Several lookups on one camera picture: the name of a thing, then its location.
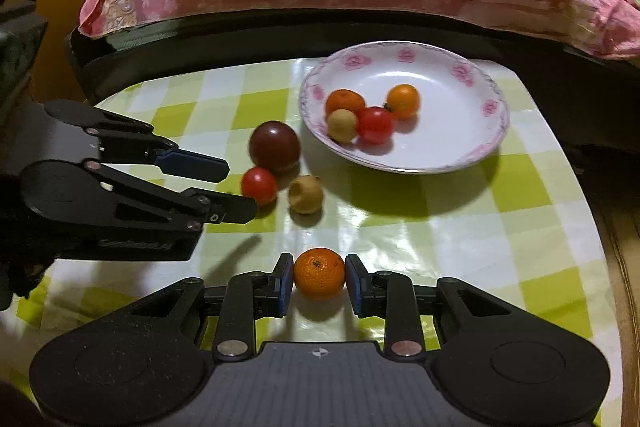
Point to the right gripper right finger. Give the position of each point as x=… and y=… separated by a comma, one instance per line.
x=391, y=297

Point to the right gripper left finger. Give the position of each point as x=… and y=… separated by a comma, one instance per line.
x=247, y=298

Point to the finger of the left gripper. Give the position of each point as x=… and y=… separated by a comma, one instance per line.
x=141, y=146
x=194, y=206

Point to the orange tangerine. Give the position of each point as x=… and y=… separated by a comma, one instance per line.
x=344, y=99
x=403, y=101
x=319, y=274

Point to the red cherry tomato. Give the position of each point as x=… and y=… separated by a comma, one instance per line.
x=375, y=125
x=259, y=184

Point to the dark purple tomato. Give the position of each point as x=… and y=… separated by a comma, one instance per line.
x=274, y=146

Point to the brown longan fruit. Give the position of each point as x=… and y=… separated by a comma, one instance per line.
x=342, y=126
x=305, y=195

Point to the green checkered tablecloth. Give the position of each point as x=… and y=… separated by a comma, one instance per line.
x=516, y=225

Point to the wooden side cabinet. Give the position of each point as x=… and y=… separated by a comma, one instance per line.
x=55, y=6

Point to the white floral plate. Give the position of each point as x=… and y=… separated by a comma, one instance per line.
x=463, y=116

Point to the dark bed frame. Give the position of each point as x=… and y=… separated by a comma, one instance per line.
x=106, y=65

